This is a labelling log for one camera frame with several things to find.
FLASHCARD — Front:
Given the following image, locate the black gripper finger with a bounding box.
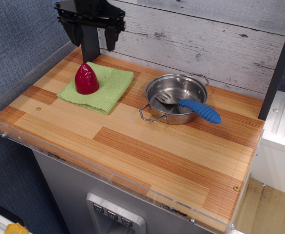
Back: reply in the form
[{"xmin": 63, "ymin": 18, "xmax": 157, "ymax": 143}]
[
  {"xmin": 63, "ymin": 22, "xmax": 83, "ymax": 47},
  {"xmin": 105, "ymin": 27, "xmax": 120, "ymax": 51}
]

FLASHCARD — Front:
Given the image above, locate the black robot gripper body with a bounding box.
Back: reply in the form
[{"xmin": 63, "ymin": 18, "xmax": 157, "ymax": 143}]
[{"xmin": 54, "ymin": 0, "xmax": 125, "ymax": 31}]

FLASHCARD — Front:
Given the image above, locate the red toy potato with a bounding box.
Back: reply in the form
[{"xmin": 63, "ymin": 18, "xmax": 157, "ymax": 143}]
[{"xmin": 75, "ymin": 63, "xmax": 99, "ymax": 95}]

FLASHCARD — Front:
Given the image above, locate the green folded cloth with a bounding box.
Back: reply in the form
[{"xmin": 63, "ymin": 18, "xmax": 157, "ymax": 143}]
[{"xmin": 57, "ymin": 62, "xmax": 134, "ymax": 115}]

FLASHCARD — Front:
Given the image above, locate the silver metal pot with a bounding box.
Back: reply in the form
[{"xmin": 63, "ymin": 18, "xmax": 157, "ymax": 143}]
[{"xmin": 139, "ymin": 73, "xmax": 209, "ymax": 124}]

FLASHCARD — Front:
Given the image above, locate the clear acrylic table guard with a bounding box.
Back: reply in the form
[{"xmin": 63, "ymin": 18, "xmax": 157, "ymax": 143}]
[{"xmin": 0, "ymin": 34, "xmax": 265, "ymax": 234}]

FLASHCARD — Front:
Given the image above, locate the grey toy fridge cabinet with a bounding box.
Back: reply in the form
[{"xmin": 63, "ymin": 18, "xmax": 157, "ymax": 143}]
[{"xmin": 31, "ymin": 148, "xmax": 221, "ymax": 234}]

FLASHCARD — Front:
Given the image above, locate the silver dispenser button panel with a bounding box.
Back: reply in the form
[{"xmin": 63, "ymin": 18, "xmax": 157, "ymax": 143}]
[{"xmin": 86, "ymin": 193, "xmax": 147, "ymax": 234}]

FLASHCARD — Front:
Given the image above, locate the yellow object bottom corner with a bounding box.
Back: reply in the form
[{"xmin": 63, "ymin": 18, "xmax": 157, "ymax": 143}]
[{"xmin": 4, "ymin": 223, "xmax": 30, "ymax": 234}]

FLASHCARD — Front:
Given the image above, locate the white side cabinet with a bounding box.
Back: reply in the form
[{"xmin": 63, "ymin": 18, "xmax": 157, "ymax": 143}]
[{"xmin": 250, "ymin": 91, "xmax": 285, "ymax": 193}]

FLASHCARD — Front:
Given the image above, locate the blue handled metal spatula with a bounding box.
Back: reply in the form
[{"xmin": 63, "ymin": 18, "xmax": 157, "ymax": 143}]
[{"xmin": 155, "ymin": 92, "xmax": 222, "ymax": 124}]

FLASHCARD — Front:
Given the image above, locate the black right vertical post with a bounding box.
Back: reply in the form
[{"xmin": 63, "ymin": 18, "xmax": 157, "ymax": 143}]
[{"xmin": 258, "ymin": 42, "xmax": 285, "ymax": 120}]

